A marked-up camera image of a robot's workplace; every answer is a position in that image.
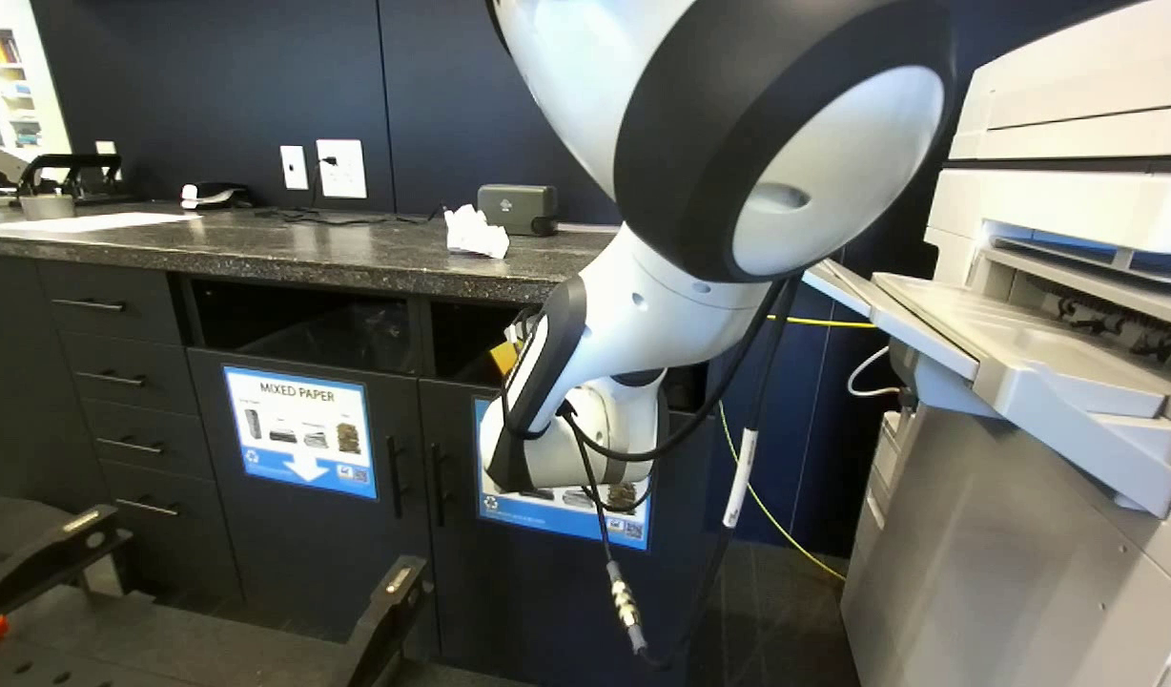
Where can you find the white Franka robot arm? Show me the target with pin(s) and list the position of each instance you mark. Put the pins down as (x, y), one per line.
(686, 126)

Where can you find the crumpled white paper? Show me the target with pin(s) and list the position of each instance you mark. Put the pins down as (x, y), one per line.
(475, 234)

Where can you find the black bin liner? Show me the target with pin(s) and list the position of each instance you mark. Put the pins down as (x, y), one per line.
(330, 337)

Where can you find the black bin door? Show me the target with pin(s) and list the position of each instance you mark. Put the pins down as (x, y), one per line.
(548, 613)
(319, 557)

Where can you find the black counter cabinet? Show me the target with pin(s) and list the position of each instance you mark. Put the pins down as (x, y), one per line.
(302, 251)

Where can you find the small grey box device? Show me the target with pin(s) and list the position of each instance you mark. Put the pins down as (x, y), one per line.
(515, 206)

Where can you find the blue mixed paper label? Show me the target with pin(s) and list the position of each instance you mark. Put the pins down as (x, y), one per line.
(302, 433)
(567, 519)

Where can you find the white cylindrical tube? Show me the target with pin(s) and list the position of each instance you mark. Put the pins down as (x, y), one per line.
(740, 482)

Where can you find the large white office printer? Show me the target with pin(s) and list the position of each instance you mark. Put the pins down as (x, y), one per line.
(1028, 384)

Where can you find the black cabinet drawer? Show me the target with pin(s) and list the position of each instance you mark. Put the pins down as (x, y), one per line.
(138, 444)
(110, 301)
(122, 374)
(164, 537)

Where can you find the black desktop device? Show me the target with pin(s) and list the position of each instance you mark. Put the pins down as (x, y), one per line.
(74, 176)

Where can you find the white bookshelf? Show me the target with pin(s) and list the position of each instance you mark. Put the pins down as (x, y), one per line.
(16, 88)

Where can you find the white double wall outlet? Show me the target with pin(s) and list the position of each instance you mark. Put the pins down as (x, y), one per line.
(340, 170)

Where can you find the small white wall plate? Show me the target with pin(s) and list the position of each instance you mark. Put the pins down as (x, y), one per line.
(295, 165)

